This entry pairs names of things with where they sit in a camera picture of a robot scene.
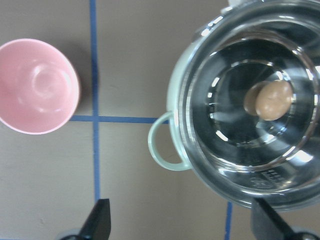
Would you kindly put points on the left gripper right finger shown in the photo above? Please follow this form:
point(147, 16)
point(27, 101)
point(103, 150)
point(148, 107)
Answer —
point(267, 224)

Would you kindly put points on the pale green cooking pot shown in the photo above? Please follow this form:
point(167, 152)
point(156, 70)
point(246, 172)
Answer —
point(205, 127)

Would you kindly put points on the pink bowl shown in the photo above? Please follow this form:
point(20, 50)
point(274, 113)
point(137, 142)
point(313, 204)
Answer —
point(39, 87)

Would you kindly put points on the brown egg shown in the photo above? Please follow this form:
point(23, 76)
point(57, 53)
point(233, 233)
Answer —
point(269, 100)

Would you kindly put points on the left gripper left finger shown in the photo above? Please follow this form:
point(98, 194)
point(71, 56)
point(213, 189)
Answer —
point(97, 225)

